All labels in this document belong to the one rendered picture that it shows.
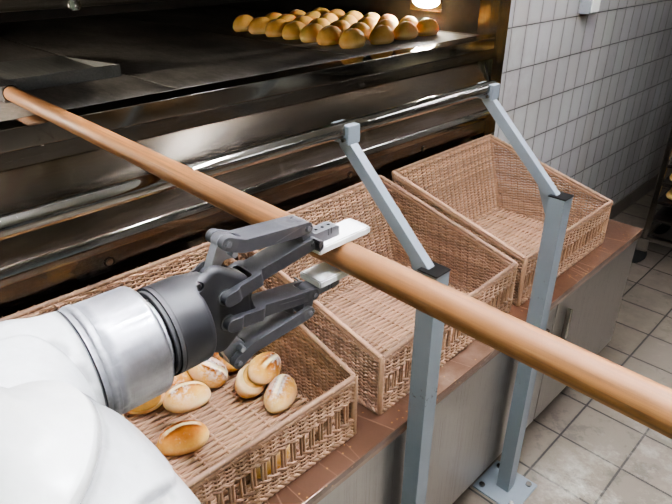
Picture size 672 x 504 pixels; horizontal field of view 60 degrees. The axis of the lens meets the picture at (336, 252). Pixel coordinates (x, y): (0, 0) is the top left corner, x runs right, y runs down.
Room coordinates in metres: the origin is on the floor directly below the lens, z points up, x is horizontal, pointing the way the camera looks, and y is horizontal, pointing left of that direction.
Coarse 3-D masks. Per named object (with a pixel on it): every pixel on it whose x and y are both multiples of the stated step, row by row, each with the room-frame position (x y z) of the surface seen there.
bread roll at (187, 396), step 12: (180, 384) 0.95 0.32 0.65; (192, 384) 0.95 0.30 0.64; (204, 384) 0.97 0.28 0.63; (168, 396) 0.93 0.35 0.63; (180, 396) 0.93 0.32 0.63; (192, 396) 0.93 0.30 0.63; (204, 396) 0.95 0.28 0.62; (168, 408) 0.92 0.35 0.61; (180, 408) 0.92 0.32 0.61; (192, 408) 0.93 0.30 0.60
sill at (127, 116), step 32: (320, 64) 1.58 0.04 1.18; (352, 64) 1.59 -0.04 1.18; (384, 64) 1.68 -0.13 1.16; (416, 64) 1.78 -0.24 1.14; (160, 96) 1.22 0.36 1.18; (192, 96) 1.24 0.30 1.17; (224, 96) 1.30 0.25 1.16; (256, 96) 1.36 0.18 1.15; (0, 128) 0.99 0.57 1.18; (32, 128) 1.01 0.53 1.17
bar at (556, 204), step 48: (432, 96) 1.24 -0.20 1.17; (480, 96) 1.36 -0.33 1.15; (288, 144) 0.94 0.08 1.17; (96, 192) 0.71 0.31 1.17; (144, 192) 0.75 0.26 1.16; (384, 192) 0.98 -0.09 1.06; (0, 240) 0.62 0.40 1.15; (432, 336) 0.87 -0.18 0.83; (432, 384) 0.89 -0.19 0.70; (528, 384) 1.21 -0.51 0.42; (432, 432) 0.90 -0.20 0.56; (480, 480) 1.26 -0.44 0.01; (528, 480) 1.26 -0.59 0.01
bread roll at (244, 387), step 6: (246, 366) 1.01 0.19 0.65; (240, 372) 0.99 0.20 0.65; (246, 372) 0.98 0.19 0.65; (240, 378) 0.97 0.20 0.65; (246, 378) 0.97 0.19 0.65; (240, 384) 0.95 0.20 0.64; (246, 384) 0.95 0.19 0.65; (252, 384) 0.96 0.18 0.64; (240, 390) 0.95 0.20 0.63; (246, 390) 0.95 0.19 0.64; (252, 390) 0.95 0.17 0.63; (258, 390) 0.96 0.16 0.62; (240, 396) 0.95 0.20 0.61; (246, 396) 0.95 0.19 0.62; (252, 396) 0.95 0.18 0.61
